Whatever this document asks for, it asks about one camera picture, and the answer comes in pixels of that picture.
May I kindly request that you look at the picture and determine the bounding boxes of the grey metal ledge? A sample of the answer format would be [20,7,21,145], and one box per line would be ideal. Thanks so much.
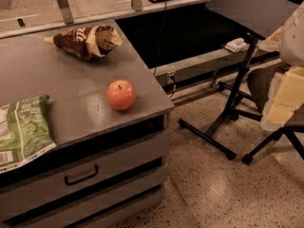
[153,47,281,87]

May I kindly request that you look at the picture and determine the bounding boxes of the black hanging cable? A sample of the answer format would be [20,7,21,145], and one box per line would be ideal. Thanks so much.
[153,0,168,77]

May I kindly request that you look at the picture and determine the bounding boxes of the torn office chair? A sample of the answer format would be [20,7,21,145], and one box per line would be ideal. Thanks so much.
[242,2,304,164]

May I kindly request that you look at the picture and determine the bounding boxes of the black drawer handle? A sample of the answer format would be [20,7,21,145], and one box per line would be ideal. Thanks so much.
[64,164,99,186]

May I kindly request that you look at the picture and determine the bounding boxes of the grey metal window post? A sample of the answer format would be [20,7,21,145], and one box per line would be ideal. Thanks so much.
[56,0,74,25]

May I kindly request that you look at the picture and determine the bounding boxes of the black folding stand table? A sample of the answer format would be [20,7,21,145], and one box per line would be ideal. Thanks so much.
[179,0,299,160]

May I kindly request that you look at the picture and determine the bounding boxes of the white small packet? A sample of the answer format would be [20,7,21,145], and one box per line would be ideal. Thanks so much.
[225,38,247,53]

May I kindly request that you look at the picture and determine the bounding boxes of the red apple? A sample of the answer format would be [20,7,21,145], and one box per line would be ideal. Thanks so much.
[106,80,136,111]

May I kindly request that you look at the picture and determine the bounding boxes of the brown chip bag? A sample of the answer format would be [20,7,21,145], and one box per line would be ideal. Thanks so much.
[45,25,123,61]

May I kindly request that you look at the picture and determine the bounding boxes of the grey drawer cabinet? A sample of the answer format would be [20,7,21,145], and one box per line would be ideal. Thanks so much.
[0,30,173,228]

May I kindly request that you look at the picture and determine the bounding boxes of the green jalapeno chip bag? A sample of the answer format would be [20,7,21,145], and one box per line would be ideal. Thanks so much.
[0,95,56,173]

